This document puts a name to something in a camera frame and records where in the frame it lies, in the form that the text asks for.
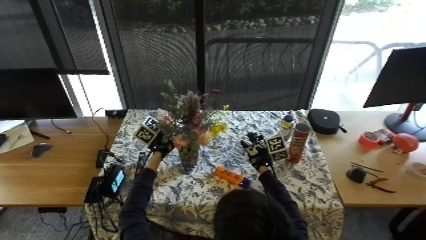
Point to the person's left hand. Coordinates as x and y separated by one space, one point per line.
162 145

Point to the person's right hand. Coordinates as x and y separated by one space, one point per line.
257 150

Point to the white marker cube right glove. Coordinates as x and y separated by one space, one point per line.
277 148

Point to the white marker cube glove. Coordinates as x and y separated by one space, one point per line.
277 148
146 130

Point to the red chip can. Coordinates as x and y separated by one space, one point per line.
298 143

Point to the orange bottle with purple cap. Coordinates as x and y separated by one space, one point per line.
230 176

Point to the clear plastic bottle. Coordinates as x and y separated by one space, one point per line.
302 117

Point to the blue floral tablecloth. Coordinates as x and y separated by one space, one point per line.
248 186

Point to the clear glass vase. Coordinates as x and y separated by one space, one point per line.
189 156

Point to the mixed flower bouquet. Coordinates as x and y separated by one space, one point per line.
193 115

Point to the black zip case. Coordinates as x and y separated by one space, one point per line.
325 121

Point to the the person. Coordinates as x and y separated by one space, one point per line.
261 216

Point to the white marker cube left glove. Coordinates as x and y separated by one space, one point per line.
146 130

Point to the small black device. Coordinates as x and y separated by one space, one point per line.
355 174

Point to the red tape roll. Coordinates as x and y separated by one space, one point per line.
369 139

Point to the black pencil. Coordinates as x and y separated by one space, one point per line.
366 166

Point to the black power adapter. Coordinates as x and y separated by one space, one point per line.
116 113

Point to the phone with lit screen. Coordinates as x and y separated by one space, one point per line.
116 180

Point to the black monitor with red stand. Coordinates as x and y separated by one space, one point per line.
399 86

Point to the white tape roll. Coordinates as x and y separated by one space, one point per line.
418 170

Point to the black computer mouse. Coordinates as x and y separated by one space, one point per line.
40 149

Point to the white paper with pen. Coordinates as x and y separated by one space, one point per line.
12 137

